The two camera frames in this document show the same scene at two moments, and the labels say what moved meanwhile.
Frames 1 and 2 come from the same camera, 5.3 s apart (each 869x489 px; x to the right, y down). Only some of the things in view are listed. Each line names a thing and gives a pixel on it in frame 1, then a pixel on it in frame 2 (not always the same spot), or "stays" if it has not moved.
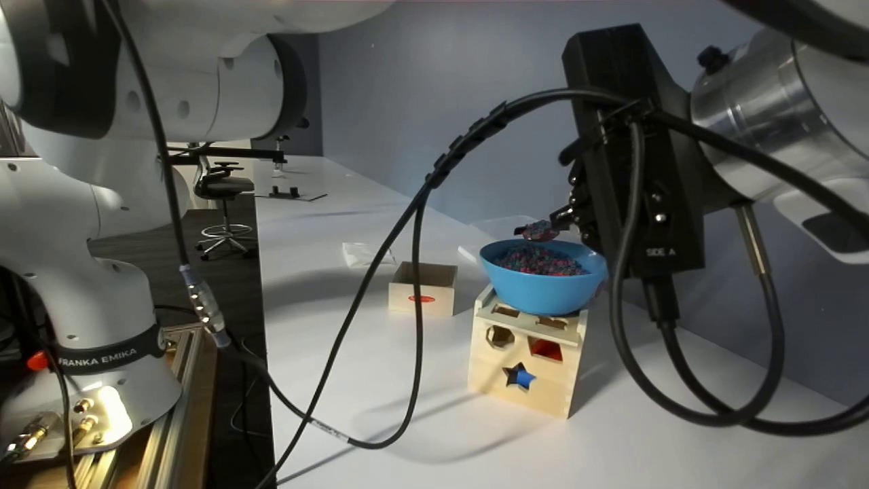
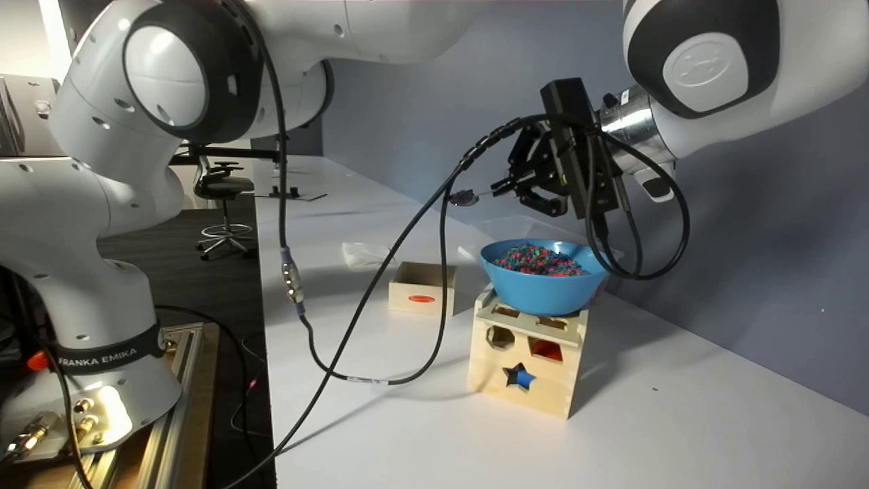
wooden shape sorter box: [527, 360] stays
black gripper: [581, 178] → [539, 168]
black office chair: [221, 183] stays
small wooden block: [434, 289] stays
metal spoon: [536, 229] → [466, 199]
